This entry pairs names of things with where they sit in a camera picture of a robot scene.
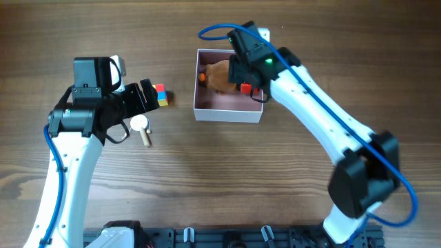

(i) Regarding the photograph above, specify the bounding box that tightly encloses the colourful 2x2 puzzle cube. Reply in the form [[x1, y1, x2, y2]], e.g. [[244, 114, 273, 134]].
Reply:
[[153, 84, 169, 107]]

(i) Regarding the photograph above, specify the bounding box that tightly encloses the red toy fire truck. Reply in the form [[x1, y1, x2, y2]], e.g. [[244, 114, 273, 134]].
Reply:
[[239, 83, 259, 95]]

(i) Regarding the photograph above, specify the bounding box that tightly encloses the wooden pig rattle drum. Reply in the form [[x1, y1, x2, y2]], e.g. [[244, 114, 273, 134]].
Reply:
[[130, 114, 150, 147]]

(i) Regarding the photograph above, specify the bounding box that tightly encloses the brown plush toy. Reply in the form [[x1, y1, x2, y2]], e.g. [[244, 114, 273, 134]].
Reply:
[[197, 60, 239, 94]]

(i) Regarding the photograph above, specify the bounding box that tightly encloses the white pink-lined cardboard box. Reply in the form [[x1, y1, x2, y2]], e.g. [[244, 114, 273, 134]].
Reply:
[[193, 49, 263, 123]]

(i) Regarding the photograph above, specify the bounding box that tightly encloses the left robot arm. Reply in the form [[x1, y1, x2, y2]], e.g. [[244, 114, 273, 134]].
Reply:
[[25, 55, 159, 247]]

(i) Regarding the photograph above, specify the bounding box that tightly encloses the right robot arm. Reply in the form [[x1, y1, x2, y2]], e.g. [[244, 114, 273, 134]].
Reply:
[[226, 21, 402, 245]]

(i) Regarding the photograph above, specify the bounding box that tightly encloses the left blue cable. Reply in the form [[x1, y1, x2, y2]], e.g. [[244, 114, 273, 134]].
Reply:
[[37, 124, 66, 248]]

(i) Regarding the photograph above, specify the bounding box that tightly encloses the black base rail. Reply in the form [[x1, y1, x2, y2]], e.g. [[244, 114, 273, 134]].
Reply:
[[82, 223, 385, 248]]

